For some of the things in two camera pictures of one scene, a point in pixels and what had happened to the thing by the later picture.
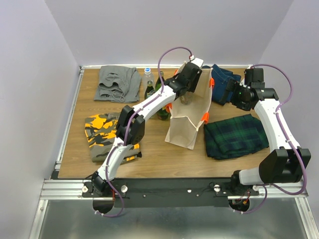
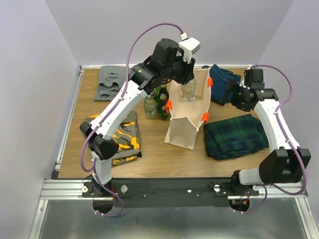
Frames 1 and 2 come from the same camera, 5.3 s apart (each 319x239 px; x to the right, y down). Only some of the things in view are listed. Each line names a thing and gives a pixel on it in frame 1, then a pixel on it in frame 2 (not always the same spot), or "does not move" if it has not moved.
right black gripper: (231, 85) does not move
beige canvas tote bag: (186, 119) does not move
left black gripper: (192, 88) -> (187, 74)
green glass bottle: (163, 114) does not move
